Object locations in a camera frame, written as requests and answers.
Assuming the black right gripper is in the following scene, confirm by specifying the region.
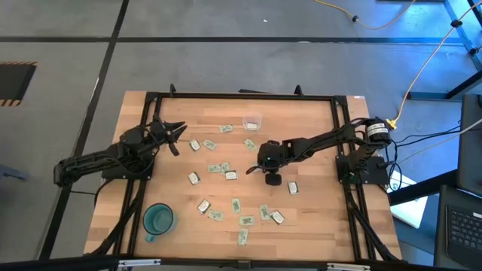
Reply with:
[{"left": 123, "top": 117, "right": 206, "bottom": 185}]
[{"left": 246, "top": 139, "right": 283, "bottom": 175}]

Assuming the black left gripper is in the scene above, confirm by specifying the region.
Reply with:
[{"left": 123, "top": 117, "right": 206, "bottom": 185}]
[{"left": 149, "top": 112, "right": 188, "bottom": 157}]

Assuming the clear plastic bin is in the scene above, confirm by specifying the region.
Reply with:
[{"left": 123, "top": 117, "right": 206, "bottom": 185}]
[{"left": 242, "top": 115, "right": 263, "bottom": 133}]

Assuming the teal mug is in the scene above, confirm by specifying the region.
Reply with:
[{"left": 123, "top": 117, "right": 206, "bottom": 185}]
[{"left": 142, "top": 202, "right": 178, "bottom": 244}]

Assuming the white cardboard box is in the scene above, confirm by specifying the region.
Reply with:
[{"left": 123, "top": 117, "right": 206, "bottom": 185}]
[{"left": 386, "top": 169, "right": 429, "bottom": 230}]

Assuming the black hazard-striped floor hatch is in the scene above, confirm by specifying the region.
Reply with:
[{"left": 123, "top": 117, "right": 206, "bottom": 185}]
[{"left": 0, "top": 60, "right": 38, "bottom": 108}]

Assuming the black laptop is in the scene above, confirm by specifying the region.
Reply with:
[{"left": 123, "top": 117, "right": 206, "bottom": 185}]
[{"left": 432, "top": 183, "right": 482, "bottom": 270}]

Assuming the dark grey monitor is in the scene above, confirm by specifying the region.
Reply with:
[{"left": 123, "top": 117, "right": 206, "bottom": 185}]
[{"left": 456, "top": 93, "right": 482, "bottom": 197}]

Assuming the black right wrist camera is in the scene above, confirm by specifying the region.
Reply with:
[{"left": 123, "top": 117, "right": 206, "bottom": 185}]
[{"left": 264, "top": 171, "right": 282, "bottom": 187}]

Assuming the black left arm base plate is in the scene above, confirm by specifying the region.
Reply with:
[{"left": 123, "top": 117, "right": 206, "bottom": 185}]
[{"left": 100, "top": 164, "right": 155, "bottom": 181}]

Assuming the black aluminium table frame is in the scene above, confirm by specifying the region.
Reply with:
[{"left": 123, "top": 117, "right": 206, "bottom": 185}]
[{"left": 0, "top": 83, "right": 482, "bottom": 271}]

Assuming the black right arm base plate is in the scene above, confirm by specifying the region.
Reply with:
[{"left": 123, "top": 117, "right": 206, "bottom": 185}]
[{"left": 335, "top": 154, "right": 389, "bottom": 186}]

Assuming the silver metal bracket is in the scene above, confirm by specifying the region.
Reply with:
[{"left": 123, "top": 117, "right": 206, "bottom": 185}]
[
  {"left": 325, "top": 262, "right": 372, "bottom": 271},
  {"left": 117, "top": 258, "right": 162, "bottom": 269}
]

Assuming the black cable bundle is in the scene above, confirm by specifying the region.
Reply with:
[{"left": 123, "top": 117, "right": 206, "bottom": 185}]
[{"left": 382, "top": 120, "right": 463, "bottom": 191}]

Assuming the yellow floor cable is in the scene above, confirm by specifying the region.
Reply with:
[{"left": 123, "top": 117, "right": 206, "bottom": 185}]
[{"left": 313, "top": 0, "right": 417, "bottom": 31}]

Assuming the white cable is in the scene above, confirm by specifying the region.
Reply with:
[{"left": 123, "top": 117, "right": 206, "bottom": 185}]
[{"left": 398, "top": 119, "right": 482, "bottom": 165}]

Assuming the long yellow hanging cable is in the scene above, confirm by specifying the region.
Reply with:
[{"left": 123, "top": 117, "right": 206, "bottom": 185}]
[{"left": 386, "top": 0, "right": 482, "bottom": 131}]

